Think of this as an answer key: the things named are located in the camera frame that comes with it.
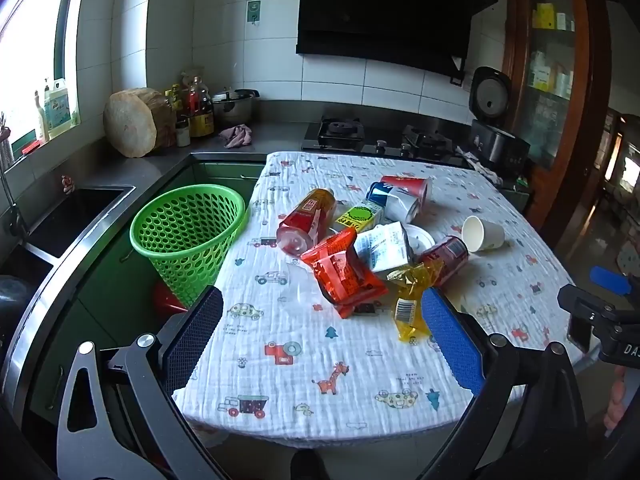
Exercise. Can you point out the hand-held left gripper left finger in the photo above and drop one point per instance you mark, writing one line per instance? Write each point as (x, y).
(192, 340)

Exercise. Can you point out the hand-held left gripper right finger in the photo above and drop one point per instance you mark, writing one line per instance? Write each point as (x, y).
(450, 340)

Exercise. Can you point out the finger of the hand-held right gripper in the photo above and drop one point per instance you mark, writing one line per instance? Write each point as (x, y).
(610, 281)

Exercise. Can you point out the green plastic basket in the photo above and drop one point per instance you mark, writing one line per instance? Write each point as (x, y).
(187, 240)

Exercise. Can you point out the white plastic cup lid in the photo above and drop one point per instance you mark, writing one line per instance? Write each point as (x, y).
(420, 240)

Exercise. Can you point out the yellow green label bottle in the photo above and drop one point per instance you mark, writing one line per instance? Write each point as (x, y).
(357, 216)

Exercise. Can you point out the person's right hand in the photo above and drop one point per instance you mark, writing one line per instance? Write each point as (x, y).
(616, 400)

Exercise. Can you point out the yellow plastic wrapper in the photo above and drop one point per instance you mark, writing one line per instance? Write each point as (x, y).
(410, 305)

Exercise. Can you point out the dark red can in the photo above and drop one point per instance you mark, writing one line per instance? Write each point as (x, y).
(445, 257)

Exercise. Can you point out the white paper cup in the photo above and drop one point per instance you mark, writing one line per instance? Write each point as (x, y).
(482, 234)

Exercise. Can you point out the white milk carton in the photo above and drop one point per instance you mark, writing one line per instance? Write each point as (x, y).
(385, 250)

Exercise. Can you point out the printed white tablecloth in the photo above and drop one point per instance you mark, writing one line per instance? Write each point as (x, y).
(310, 360)

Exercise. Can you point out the orange snack packet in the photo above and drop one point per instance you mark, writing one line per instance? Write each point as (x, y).
(345, 277)

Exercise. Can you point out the clear plastic film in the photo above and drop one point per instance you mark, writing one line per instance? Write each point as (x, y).
(302, 282)

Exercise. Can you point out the blue and white can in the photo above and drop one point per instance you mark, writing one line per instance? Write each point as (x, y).
(395, 205)

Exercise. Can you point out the red tea plastic bottle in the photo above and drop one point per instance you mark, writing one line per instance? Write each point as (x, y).
(305, 222)

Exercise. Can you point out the steel kitchen sink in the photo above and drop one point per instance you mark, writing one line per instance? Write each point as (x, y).
(75, 215)

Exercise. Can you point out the crumpled grey cloth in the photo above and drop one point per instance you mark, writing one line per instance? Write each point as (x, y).
(482, 166)

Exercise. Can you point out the wooden glass door cabinet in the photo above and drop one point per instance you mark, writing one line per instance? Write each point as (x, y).
(550, 110)

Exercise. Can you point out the black rice cooker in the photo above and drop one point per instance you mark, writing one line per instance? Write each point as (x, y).
(492, 130)

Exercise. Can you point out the red white dish scrubber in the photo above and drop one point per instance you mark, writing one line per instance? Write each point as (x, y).
(67, 185)

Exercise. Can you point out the small white jar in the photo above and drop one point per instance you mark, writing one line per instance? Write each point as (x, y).
(182, 135)

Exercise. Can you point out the pink rag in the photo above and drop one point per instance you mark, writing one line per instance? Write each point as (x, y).
(236, 136)

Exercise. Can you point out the round wooden chopping block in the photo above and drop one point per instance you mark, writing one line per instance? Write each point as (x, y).
(132, 122)

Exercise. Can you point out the black gas stove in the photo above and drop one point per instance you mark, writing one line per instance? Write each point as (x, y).
(350, 135)

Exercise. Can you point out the steel cooking pot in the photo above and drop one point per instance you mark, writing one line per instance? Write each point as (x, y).
(235, 107)

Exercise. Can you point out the large detergent bottle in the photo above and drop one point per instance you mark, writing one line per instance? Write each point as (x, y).
(57, 110)

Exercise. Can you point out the slim white bottle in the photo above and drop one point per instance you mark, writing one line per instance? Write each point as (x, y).
(40, 120)

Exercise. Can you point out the black range hood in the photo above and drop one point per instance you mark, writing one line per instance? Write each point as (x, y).
(385, 10)

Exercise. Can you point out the green wall hook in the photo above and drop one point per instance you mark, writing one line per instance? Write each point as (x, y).
(254, 11)

